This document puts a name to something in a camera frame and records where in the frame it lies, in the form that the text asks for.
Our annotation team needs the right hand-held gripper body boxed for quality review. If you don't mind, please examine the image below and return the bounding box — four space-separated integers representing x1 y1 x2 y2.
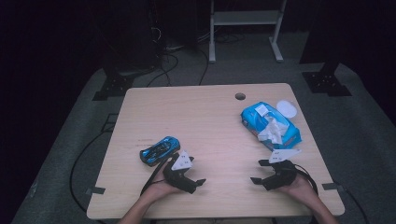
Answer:
263 148 303 191

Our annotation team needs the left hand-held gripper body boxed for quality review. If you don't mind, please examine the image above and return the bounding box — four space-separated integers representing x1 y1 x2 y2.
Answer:
162 149 198 191

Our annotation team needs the blue and black toy car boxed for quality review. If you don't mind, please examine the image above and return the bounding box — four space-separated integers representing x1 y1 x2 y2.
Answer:
139 135 181 167

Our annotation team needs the white wet wipe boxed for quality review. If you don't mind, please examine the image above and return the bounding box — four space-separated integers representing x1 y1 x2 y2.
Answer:
257 116 290 146

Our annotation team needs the blue wet wipes pack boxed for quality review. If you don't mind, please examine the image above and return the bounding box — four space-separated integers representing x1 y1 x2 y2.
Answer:
240 100 303 153

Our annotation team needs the person's left hand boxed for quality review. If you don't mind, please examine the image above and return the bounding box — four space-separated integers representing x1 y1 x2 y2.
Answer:
142 172 185 203

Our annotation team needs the person's right hand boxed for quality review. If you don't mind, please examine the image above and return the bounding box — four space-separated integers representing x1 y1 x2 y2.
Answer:
278 174 316 205

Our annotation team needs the black tape strip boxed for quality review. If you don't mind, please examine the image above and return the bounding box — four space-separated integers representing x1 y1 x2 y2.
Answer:
321 182 346 192
85 186 106 196

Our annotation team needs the black stand base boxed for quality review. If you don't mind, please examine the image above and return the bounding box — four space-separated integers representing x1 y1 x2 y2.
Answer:
92 72 135 102
301 61 353 98

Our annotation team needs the white metal stand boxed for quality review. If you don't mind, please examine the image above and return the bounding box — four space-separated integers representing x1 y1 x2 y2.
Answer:
208 0 288 64

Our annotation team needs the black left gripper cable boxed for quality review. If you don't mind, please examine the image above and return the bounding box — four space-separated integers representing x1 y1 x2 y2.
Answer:
139 156 174 196

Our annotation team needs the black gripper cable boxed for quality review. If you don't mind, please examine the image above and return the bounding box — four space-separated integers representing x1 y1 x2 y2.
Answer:
139 156 174 196
293 163 319 196

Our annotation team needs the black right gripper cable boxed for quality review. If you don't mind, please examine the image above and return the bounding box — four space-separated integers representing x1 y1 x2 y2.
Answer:
293 163 319 196

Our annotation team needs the thin black floor cable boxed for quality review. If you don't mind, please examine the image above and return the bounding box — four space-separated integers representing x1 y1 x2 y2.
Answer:
197 48 210 87

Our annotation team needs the black looped floor cable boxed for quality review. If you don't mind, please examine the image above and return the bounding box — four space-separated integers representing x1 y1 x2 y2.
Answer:
146 51 180 88

